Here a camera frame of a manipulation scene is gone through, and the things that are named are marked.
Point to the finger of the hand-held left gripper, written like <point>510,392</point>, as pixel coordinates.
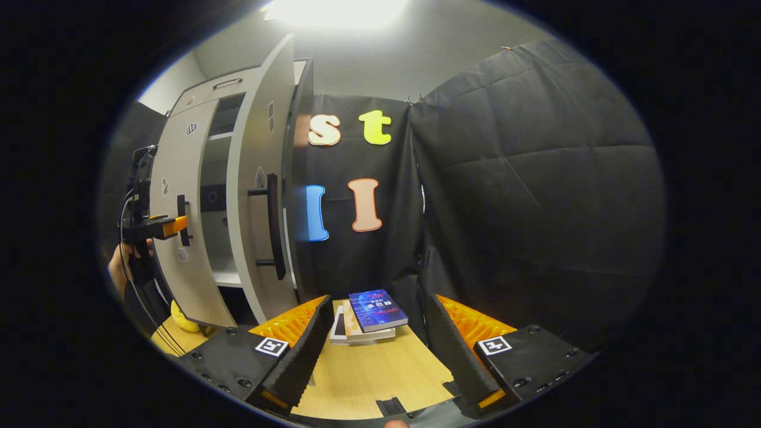
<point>172,226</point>

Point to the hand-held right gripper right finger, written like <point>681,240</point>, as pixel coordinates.
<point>455,356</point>

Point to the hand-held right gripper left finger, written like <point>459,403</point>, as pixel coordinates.
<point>306,356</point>

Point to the grey double-door shoe cabinet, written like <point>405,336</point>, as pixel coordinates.
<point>214,249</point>

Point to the grey shoe cabinet door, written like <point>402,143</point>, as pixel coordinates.
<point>252,137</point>
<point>178,166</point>

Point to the white book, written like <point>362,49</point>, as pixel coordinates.
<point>337,330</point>

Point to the blue book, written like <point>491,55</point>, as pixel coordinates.
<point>377,309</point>

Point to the yellow plush toy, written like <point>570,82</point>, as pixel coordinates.
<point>181,321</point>

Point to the black backdrop cloth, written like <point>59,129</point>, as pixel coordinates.
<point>535,208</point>

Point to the large ceiling light panel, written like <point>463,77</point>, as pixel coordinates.
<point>339,12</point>

